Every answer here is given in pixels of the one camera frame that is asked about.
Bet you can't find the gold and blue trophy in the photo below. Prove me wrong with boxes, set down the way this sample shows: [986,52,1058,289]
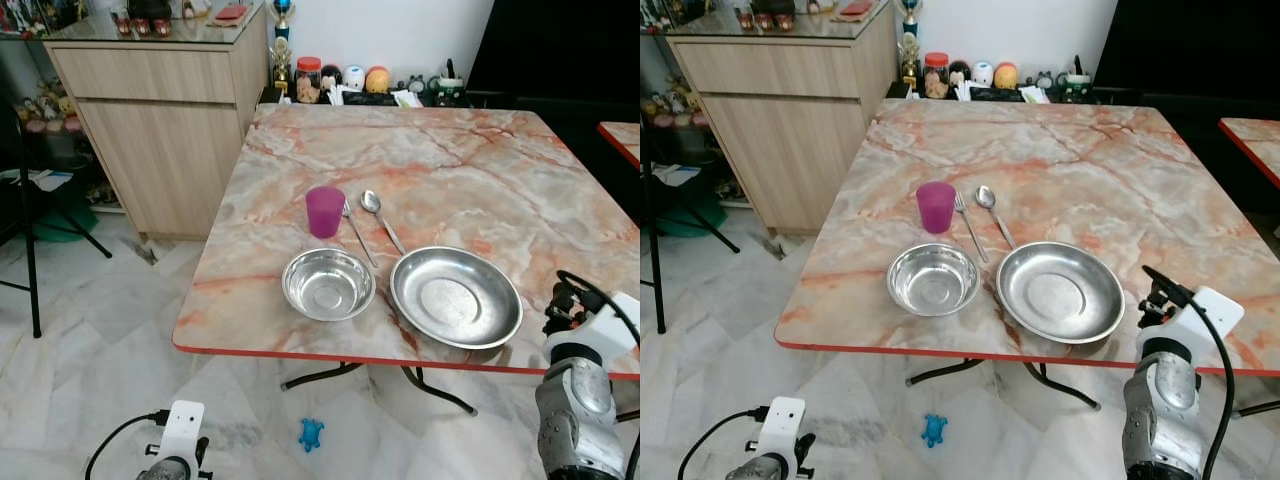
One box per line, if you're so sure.
[270,0,297,97]
[897,0,924,92]

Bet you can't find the large black screen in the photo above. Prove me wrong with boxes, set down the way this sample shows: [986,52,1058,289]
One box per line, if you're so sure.
[1092,0,1280,97]
[467,0,641,101]

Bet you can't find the black metal table legs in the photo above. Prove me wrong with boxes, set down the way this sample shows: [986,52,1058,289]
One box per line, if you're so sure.
[906,357,1101,411]
[281,361,479,416]

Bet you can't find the silver metal fork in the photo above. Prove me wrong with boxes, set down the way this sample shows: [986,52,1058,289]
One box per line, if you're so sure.
[954,192,990,264]
[342,199,380,269]

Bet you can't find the green plastic basin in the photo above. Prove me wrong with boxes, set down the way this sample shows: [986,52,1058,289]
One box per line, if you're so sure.
[655,190,728,238]
[30,195,99,243]

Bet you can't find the light wooden cabinet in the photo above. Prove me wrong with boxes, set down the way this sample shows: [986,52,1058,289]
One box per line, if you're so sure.
[44,8,271,242]
[665,3,897,237]

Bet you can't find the silver metal spoon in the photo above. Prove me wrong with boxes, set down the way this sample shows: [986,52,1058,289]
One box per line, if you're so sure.
[361,190,408,255]
[976,185,1018,250]

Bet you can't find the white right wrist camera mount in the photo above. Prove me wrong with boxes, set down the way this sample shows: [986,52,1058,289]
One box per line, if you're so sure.
[547,292,641,367]
[1137,287,1246,362]

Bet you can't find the marble side table red edge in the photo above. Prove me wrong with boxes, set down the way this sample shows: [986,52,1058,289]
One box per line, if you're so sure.
[1218,117,1280,190]

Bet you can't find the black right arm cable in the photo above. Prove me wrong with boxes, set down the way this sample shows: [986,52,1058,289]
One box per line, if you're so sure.
[1142,265,1237,480]
[557,269,641,347]

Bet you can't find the red-lidded snack jar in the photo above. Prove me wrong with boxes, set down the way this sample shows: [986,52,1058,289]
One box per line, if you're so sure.
[923,52,950,99]
[296,57,323,104]

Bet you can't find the black metal stand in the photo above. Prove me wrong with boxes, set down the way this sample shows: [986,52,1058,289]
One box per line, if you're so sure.
[0,100,114,339]
[640,100,742,334]

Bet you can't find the purple plastic cup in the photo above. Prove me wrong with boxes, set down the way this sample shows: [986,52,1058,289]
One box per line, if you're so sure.
[917,181,958,235]
[306,186,346,239]

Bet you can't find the green mug with utensils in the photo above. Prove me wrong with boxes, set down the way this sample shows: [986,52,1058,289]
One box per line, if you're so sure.
[1062,55,1093,103]
[432,60,466,107]

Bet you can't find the large steel plate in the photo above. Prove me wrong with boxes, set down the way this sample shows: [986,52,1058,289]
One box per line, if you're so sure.
[390,246,524,350]
[996,241,1127,345]

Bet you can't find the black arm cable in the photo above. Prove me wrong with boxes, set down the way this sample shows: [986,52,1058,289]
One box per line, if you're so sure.
[84,410,172,480]
[557,269,641,347]
[1142,265,1237,480]
[677,405,770,480]

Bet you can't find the small steel bowl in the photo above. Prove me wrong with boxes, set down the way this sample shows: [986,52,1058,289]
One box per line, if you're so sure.
[282,248,377,322]
[887,243,982,317]

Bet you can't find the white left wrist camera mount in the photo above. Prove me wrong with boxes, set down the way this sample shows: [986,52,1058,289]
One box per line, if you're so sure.
[160,401,206,467]
[757,397,807,463]

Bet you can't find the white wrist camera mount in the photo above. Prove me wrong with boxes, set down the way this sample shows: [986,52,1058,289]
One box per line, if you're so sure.
[547,292,641,367]
[160,401,206,467]
[757,397,807,463]
[1137,287,1246,362]

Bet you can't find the marble-top table with red edge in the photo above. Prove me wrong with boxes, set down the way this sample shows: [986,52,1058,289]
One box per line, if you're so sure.
[173,102,641,380]
[775,97,1280,377]

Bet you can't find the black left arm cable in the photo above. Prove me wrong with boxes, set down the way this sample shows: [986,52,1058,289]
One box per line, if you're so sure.
[84,410,172,480]
[677,405,770,480]

